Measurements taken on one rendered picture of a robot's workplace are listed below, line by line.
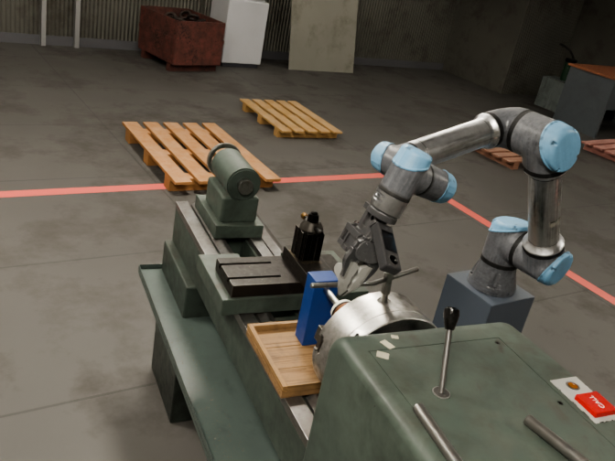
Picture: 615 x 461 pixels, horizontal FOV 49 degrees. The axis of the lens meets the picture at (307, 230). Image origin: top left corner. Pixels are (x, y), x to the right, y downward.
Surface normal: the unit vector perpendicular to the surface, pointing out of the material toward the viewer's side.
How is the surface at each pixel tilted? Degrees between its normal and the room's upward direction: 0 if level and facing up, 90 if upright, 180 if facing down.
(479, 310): 90
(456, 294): 90
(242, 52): 90
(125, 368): 0
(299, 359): 0
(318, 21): 76
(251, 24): 90
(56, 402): 0
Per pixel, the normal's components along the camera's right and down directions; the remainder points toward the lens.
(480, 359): 0.18, -0.89
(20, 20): 0.52, 0.44
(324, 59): 0.55, 0.22
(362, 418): -0.90, 0.02
